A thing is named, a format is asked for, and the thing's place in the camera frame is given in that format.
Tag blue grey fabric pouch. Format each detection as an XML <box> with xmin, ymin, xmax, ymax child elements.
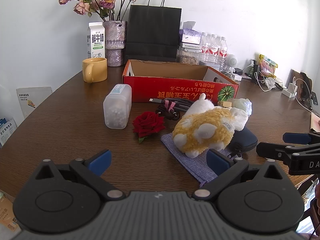
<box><xmin>161</xmin><ymin>133</ymin><xmax>217</xmax><ymax>186</ymax></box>

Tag navy zipper case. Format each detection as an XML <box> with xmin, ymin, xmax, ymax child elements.
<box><xmin>227</xmin><ymin>127</ymin><xmax>258</xmax><ymax>158</ymax></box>

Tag yellow white plush toy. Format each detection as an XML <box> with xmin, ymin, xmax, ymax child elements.
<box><xmin>172</xmin><ymin>93</ymin><xmax>235</xmax><ymax>158</ymax></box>

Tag small yellow wooden block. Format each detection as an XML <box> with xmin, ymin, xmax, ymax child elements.
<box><xmin>217</xmin><ymin>101</ymin><xmax>232</xmax><ymax>108</ymax></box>

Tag iridescent plastic bag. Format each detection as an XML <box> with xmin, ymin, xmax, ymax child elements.
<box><xmin>227</xmin><ymin>98</ymin><xmax>252</xmax><ymax>116</ymax></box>

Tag clear plastic cotton swab box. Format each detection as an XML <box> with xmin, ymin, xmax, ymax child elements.
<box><xmin>103</xmin><ymin>84</ymin><xmax>132</xmax><ymax>129</ymax></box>

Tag red rose flower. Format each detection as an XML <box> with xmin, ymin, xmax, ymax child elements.
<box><xmin>132</xmin><ymin>111</ymin><xmax>165</xmax><ymax>143</ymax></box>

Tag black braided usb cable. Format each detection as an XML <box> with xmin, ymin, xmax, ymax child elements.
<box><xmin>149</xmin><ymin>97</ymin><xmax>193</xmax><ymax>121</ymax></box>

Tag white charger block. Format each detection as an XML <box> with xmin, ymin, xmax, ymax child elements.
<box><xmin>281</xmin><ymin>83</ymin><xmax>298</xmax><ymax>98</ymax></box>

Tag yellow snack bag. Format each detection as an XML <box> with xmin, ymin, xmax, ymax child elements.
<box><xmin>258</xmin><ymin>54</ymin><xmax>278</xmax><ymax>77</ymax></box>

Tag blue white brochures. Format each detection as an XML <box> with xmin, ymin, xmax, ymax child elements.
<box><xmin>0</xmin><ymin>118</ymin><xmax>17</xmax><ymax>148</ymax></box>

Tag white leaning booklet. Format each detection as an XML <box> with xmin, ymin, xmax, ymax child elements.
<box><xmin>16</xmin><ymin>87</ymin><xmax>52</xmax><ymax>118</ymax></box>

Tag yellow ceramic mug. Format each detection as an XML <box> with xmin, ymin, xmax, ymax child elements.
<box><xmin>82</xmin><ymin>57</ymin><xmax>107</xmax><ymax>83</ymax></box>

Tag red cardboard box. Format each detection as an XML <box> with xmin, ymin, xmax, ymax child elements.
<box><xmin>123</xmin><ymin>60</ymin><xmax>239</xmax><ymax>103</ymax></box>

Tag white round robot speaker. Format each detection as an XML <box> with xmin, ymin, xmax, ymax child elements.
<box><xmin>223</xmin><ymin>54</ymin><xmax>238</xmax><ymax>72</ymax></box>

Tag water bottle left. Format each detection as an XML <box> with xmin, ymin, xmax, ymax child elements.
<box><xmin>200</xmin><ymin>32</ymin><xmax>210</xmax><ymax>61</ymax></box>

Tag water bottle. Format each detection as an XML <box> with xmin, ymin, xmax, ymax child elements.
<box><xmin>217</xmin><ymin>37</ymin><xmax>228</xmax><ymax>70</ymax></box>
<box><xmin>200</xmin><ymin>32</ymin><xmax>210</xmax><ymax>61</ymax></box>
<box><xmin>208</xmin><ymin>34</ymin><xmax>219</xmax><ymax>63</ymax></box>

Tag clear seed container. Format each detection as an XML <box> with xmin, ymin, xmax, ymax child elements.
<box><xmin>177</xmin><ymin>47</ymin><xmax>200</xmax><ymax>65</ymax></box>

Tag water bottle right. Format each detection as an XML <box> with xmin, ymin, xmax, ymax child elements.
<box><xmin>217</xmin><ymin>37</ymin><xmax>228</xmax><ymax>70</ymax></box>

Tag water bottle middle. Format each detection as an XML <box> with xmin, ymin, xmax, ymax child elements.
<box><xmin>208</xmin><ymin>34</ymin><xmax>219</xmax><ymax>63</ymax></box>

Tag white flat box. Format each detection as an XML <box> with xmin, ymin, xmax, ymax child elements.
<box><xmin>180</xmin><ymin>42</ymin><xmax>201</xmax><ymax>50</ymax></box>

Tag white milk carton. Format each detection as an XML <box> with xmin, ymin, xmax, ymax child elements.
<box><xmin>87</xmin><ymin>22</ymin><xmax>105</xmax><ymax>58</ymax></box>

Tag purple tissue pack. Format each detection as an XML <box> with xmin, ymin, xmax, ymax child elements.
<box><xmin>179</xmin><ymin>21</ymin><xmax>201</xmax><ymax>45</ymax></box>

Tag purple ceramic vase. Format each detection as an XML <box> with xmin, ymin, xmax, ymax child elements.
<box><xmin>103</xmin><ymin>21</ymin><xmax>127</xmax><ymax>67</ymax></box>

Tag black paper shopping bag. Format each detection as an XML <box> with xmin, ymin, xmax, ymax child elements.
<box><xmin>125</xmin><ymin>0</ymin><xmax>182</xmax><ymax>62</ymax></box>

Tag dried pink rose bouquet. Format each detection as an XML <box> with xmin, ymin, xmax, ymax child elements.
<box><xmin>58</xmin><ymin>0</ymin><xmax>137</xmax><ymax>22</ymax></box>

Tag white charging cable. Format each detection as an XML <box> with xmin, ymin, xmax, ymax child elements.
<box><xmin>253</xmin><ymin>71</ymin><xmax>278</xmax><ymax>93</ymax></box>

